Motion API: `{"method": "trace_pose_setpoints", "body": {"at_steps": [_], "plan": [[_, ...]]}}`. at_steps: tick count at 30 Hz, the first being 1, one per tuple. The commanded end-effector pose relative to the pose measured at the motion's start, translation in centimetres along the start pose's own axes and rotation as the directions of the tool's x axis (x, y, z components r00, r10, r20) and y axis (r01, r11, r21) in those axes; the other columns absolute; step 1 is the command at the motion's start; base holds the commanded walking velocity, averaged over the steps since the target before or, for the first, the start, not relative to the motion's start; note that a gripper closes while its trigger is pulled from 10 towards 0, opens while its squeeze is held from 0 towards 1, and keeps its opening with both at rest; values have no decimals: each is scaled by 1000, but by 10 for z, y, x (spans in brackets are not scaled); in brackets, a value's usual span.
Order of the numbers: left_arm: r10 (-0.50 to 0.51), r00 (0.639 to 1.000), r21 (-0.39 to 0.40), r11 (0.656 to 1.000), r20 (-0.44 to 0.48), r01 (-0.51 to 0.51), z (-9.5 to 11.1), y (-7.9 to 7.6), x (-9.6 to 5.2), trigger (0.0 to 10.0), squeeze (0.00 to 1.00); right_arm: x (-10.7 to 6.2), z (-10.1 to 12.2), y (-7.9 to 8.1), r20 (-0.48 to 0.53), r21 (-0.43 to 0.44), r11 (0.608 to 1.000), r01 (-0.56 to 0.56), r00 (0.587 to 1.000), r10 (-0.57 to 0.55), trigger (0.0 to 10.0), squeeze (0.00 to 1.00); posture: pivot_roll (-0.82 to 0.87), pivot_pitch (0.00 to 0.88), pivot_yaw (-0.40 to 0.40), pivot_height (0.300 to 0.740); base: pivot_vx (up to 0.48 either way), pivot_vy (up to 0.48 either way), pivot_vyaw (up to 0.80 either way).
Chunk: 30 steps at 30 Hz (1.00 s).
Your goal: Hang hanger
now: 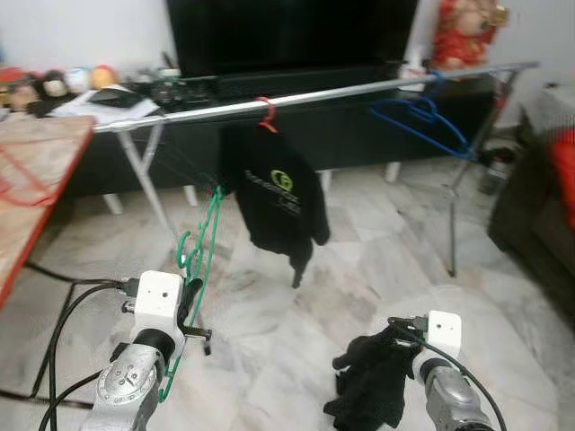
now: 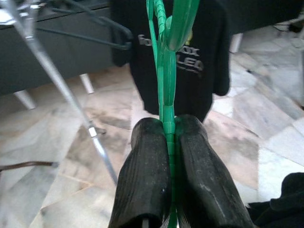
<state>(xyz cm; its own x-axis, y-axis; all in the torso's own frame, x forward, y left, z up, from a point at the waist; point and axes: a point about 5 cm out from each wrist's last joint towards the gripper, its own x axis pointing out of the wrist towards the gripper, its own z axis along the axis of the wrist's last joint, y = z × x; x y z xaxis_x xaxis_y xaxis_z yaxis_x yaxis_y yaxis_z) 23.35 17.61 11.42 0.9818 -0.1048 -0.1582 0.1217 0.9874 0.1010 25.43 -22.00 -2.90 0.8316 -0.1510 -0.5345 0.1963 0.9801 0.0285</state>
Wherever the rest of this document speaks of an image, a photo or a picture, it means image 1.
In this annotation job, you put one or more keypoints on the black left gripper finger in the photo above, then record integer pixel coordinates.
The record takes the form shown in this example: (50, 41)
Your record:
(191, 296)

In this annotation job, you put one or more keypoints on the black shirt green logo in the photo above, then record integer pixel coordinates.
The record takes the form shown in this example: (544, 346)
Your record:
(373, 386)

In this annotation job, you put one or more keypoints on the green plastic hanger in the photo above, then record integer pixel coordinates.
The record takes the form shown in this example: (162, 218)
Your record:
(212, 220)

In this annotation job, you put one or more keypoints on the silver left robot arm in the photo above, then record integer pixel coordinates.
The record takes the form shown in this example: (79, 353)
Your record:
(130, 391)

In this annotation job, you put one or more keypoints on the red plastic hanger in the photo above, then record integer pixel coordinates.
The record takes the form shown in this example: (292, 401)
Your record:
(269, 121)
(40, 189)

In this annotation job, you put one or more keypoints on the blue plastic hanger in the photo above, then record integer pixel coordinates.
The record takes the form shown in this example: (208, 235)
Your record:
(375, 111)

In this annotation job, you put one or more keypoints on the black fonemax printed t-shirt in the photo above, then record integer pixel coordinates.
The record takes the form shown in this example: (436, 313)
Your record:
(274, 206)

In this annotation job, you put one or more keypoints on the dark grey fabric sofa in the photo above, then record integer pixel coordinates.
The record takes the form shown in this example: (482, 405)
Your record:
(530, 233)

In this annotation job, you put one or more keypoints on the black television cabinet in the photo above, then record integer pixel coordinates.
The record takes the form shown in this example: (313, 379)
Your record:
(359, 139)

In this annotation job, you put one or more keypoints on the black pouch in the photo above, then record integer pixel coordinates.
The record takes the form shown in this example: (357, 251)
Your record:
(115, 97)

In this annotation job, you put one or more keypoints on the white paper sheets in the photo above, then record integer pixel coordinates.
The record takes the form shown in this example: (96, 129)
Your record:
(72, 111)

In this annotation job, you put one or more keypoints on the orange round toy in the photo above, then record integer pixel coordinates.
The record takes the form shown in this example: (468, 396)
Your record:
(103, 76)

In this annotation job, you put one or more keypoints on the white round toy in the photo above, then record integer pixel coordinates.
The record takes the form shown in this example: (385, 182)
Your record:
(77, 81)

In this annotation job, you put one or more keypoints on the silver metal clothes rack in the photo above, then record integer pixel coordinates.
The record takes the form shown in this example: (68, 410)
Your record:
(359, 89)

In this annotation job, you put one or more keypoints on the black round toy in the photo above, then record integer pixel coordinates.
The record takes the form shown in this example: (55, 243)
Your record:
(54, 84)

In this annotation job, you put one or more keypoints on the black flat television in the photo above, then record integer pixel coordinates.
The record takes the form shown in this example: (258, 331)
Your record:
(287, 36)

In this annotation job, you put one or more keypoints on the red fortune god figurine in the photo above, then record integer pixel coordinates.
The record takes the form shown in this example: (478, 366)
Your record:
(463, 36)

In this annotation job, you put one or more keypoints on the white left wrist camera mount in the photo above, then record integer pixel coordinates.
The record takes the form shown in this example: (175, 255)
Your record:
(159, 301)

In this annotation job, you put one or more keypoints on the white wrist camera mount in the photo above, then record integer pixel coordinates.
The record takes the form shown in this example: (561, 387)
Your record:
(445, 332)
(159, 301)

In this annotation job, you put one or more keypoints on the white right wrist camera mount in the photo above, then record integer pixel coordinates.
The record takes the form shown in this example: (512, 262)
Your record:
(445, 332)

